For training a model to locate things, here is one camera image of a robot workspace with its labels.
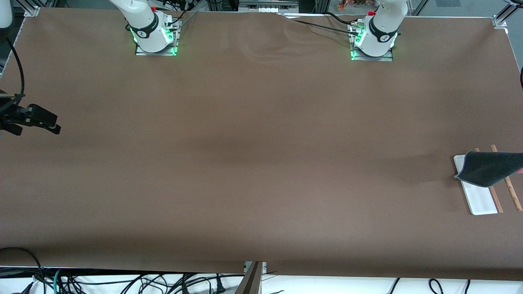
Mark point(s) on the white rack base plate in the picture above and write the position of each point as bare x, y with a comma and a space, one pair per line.
480, 200

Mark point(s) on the wooden chopsticks pair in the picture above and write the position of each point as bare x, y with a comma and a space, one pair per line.
514, 196

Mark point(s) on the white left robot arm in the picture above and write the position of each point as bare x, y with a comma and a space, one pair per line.
382, 24

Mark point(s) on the wooden rack rod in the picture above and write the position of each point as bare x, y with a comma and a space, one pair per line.
496, 200

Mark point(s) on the white power strip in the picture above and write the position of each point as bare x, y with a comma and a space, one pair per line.
265, 9

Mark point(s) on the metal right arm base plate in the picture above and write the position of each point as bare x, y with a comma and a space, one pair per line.
141, 52

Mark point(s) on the grey towel with red side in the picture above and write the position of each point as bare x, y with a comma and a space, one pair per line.
488, 167

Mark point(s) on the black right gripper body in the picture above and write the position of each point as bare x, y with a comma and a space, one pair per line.
5, 114

